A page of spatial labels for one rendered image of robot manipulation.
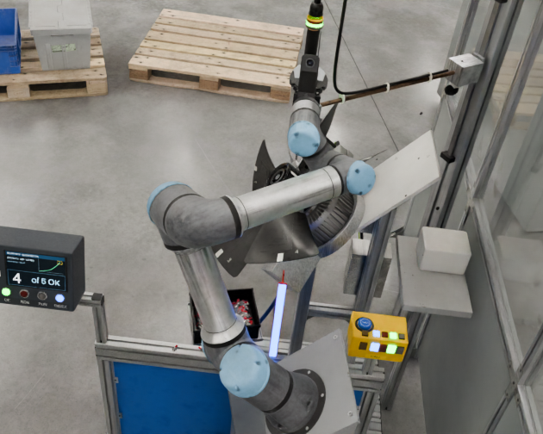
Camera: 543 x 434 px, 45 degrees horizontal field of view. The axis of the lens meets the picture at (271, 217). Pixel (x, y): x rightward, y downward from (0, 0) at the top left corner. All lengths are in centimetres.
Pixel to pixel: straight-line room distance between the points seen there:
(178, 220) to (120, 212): 250
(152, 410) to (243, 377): 88
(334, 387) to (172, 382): 73
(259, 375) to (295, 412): 15
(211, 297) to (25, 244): 57
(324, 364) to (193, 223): 57
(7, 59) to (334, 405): 379
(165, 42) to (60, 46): 89
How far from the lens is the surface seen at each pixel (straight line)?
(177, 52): 520
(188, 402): 233
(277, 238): 198
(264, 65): 510
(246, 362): 159
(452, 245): 244
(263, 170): 240
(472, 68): 225
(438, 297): 240
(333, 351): 175
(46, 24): 489
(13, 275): 194
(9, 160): 439
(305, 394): 168
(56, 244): 189
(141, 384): 229
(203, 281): 157
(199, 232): 139
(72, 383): 313
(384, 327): 196
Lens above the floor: 253
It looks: 41 degrees down
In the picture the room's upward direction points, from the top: 6 degrees clockwise
